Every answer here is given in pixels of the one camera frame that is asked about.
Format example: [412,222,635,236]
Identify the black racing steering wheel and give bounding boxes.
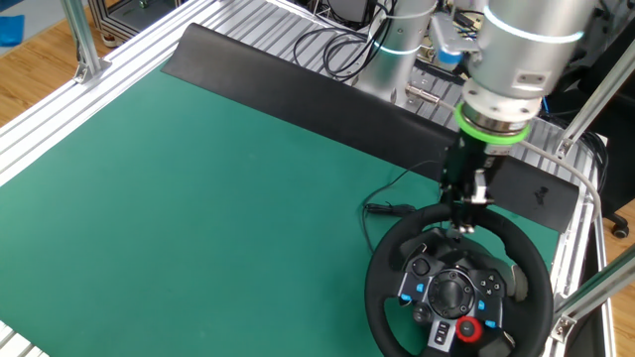
[364,202,556,357]

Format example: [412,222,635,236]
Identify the green table mat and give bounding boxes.
[0,61,562,357]

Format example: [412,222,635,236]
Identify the black wheel base cable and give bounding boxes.
[360,158,443,254]

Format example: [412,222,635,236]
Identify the black foam strip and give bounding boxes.
[161,22,580,234]

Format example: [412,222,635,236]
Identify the aluminium frame post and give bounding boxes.
[59,0,113,84]
[554,37,635,160]
[548,245,635,344]

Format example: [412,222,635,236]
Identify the black office chair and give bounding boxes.
[543,0,635,239]

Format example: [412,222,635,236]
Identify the black coiled cables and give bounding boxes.
[292,22,398,83]

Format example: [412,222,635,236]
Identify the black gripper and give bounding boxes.
[438,130,502,235]

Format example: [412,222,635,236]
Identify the green flange ring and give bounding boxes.
[453,101,531,147]

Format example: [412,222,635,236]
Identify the aluminium cart frame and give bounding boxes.
[88,0,188,49]

